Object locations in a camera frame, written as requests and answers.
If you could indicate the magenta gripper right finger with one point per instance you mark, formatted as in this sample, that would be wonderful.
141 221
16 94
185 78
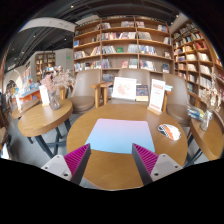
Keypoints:
152 166

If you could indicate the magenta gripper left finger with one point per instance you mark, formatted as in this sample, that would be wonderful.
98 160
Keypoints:
70 167

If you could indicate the white orange computer mouse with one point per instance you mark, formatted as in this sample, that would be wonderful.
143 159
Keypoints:
170 131

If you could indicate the pink blue gradient mouse pad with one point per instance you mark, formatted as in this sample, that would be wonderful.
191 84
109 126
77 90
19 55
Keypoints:
117 136

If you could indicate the round wooden centre table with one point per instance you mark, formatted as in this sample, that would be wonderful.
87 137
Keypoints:
115 171

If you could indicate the round wooden table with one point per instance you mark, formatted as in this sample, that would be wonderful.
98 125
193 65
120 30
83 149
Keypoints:
42 119
115 171
210 142

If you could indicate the round wooden left table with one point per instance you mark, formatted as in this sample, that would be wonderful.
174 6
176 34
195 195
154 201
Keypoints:
42 119

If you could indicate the round wooden right table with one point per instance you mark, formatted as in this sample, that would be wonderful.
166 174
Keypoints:
210 142

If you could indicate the right beige armchair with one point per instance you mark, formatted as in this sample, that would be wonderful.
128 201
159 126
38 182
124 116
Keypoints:
177 102

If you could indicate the beige armchair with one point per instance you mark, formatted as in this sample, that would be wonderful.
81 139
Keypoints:
143 78
177 102
86 91

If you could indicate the stack of magazines right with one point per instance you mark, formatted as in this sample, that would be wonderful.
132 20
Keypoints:
195 112

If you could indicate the left beige armchair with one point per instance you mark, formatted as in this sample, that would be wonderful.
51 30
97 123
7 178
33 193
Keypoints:
86 91

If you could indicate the white red sign on stand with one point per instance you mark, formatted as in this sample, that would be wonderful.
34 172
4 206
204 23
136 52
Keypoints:
156 96

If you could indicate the small far left wooden table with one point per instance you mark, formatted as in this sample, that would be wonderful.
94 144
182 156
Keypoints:
17 113

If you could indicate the white sign on left table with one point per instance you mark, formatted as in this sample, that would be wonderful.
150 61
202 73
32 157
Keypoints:
44 95

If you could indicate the dark book on stand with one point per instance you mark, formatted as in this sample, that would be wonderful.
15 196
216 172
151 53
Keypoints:
142 93

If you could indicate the white picture display card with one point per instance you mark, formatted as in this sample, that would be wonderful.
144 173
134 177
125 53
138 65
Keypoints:
124 88

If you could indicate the glass vase with dried flowers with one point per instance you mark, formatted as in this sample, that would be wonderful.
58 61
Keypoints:
54 80

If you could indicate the right glass vase with flowers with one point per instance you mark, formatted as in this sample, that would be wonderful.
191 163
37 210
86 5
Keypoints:
212 99

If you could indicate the middle beige armchair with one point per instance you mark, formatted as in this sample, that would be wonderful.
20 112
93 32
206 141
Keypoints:
143 78

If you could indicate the far left wooden bookshelf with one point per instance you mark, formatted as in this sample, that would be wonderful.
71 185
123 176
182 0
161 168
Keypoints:
43 61

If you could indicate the large wooden back bookshelf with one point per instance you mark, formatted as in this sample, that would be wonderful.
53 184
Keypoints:
127 41

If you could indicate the right wooden wall bookshelf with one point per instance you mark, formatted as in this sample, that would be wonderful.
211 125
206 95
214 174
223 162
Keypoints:
196 61

